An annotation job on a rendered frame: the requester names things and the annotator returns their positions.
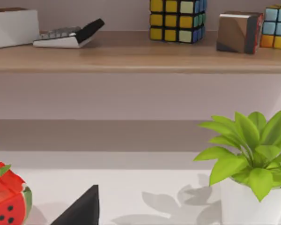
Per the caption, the white tissue box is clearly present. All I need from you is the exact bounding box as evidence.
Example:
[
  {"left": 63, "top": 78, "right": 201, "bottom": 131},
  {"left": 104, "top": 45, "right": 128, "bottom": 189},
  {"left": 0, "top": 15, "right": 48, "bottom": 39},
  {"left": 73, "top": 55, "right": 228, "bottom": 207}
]
[{"left": 0, "top": 7, "right": 40, "bottom": 50}]

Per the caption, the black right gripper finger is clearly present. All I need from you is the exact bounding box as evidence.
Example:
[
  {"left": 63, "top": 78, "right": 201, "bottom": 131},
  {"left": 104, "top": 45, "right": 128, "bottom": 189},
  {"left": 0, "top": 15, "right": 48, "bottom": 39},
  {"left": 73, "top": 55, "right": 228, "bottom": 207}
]
[{"left": 50, "top": 184, "right": 100, "bottom": 225}]

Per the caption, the white and black calculator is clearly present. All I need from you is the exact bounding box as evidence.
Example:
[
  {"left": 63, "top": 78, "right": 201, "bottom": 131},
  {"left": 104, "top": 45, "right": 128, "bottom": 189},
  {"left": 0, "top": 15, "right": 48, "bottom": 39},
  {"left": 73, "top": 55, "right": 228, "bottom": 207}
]
[{"left": 32, "top": 18, "right": 106, "bottom": 49}]

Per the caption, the shiny metallic cube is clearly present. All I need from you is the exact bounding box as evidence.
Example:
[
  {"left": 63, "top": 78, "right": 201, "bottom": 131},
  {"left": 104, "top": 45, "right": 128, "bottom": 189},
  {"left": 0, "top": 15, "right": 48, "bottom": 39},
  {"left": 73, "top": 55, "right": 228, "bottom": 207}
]
[{"left": 216, "top": 11, "right": 265, "bottom": 55}]

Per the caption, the red watermelon shaped pot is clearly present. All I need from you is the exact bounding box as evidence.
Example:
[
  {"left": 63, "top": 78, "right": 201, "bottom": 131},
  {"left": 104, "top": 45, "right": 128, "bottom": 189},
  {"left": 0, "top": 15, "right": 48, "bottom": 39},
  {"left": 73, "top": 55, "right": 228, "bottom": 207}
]
[{"left": 0, "top": 135, "right": 33, "bottom": 225}]

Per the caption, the light blue puzzle cube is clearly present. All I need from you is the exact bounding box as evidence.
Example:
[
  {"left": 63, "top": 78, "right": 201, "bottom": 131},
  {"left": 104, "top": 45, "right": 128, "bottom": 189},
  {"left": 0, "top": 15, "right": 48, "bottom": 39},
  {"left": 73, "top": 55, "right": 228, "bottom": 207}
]
[{"left": 259, "top": 4, "right": 281, "bottom": 51}]

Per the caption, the yellow faced puzzle cube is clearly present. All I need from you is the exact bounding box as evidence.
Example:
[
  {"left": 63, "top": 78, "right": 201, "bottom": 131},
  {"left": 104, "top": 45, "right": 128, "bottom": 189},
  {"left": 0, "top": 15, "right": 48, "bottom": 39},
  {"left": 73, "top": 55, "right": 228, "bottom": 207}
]
[{"left": 149, "top": 0, "right": 208, "bottom": 44}]

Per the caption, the wooden shelf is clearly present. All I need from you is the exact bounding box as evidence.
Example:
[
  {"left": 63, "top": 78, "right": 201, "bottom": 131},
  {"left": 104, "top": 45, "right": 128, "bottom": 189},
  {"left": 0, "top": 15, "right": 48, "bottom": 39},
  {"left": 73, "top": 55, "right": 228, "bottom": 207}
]
[{"left": 0, "top": 30, "right": 281, "bottom": 77}]

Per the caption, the green plant in white pot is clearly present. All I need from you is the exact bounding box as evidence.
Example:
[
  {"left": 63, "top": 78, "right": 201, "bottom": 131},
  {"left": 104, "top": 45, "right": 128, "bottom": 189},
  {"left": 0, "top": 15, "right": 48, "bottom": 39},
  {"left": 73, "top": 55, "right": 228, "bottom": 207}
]
[{"left": 192, "top": 107, "right": 281, "bottom": 225}]

